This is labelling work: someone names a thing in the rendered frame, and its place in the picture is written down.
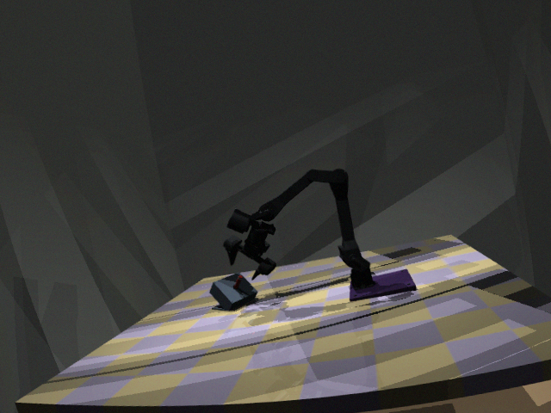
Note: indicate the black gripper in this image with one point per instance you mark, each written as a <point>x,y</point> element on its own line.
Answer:
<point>233,244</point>

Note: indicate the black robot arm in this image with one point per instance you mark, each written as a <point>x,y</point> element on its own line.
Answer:
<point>349,252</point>

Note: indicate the dark grey panel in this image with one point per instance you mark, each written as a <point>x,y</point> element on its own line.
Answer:
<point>228,296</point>

